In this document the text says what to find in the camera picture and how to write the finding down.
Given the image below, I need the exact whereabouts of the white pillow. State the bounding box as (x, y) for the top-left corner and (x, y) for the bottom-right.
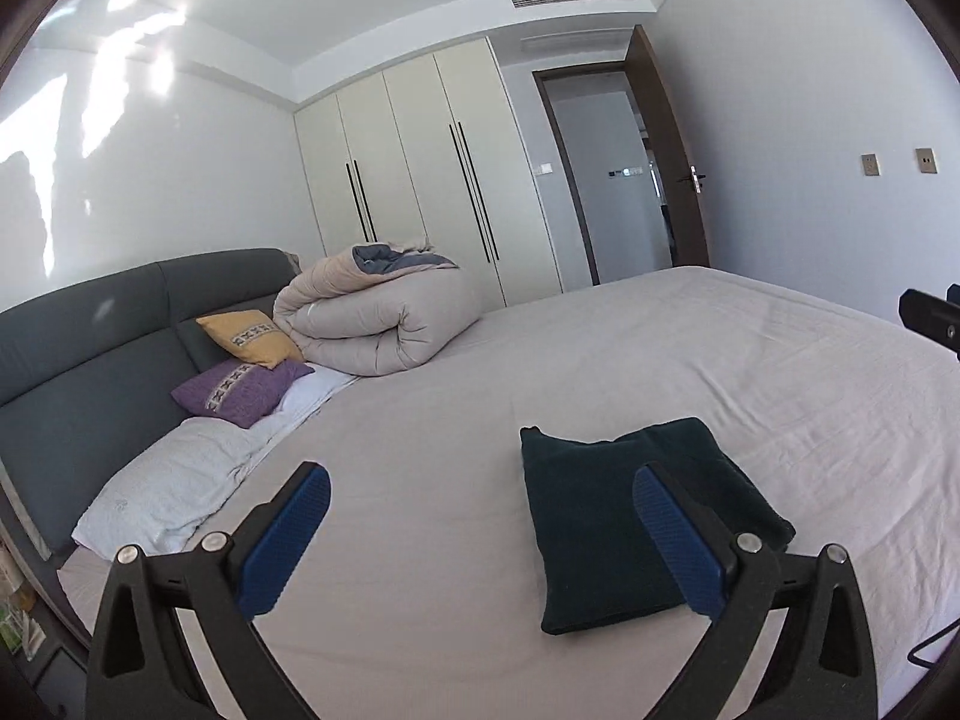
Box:
(71, 366), (355, 561)

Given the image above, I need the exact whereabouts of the dark green sweater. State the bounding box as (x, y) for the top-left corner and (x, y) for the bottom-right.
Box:
(521, 418), (796, 635)

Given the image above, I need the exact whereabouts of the cream wardrobe with handles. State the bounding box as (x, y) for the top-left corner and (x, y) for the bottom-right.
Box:
(295, 39), (563, 310)

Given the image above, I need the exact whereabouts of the white bed sheet mattress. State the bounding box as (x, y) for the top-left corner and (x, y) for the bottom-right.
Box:
(55, 263), (960, 720)

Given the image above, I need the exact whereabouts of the wall switch plate far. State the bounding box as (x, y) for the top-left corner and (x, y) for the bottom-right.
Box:
(861, 153), (880, 177)

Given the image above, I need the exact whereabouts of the wall switch plate near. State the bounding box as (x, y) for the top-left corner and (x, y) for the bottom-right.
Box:
(914, 146), (939, 176)

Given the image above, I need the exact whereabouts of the purple patterned cushion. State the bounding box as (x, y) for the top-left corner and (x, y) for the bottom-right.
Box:
(171, 359), (313, 429)

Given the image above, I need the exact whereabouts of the wall switch plate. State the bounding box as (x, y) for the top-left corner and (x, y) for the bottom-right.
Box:
(861, 153), (880, 177)
(914, 146), (939, 176)

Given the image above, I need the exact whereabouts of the rolled beige duvet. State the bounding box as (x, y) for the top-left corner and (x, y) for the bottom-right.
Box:
(274, 242), (483, 377)

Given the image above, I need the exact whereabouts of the yellow patterned cushion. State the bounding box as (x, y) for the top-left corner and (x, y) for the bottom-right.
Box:
(195, 309), (304, 369)

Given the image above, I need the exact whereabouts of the dark brown door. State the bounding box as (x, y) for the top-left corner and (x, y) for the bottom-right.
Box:
(625, 25), (711, 266)

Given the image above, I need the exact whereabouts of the dark grey upholstered headboard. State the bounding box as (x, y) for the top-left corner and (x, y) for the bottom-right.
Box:
(2, 249), (295, 561)

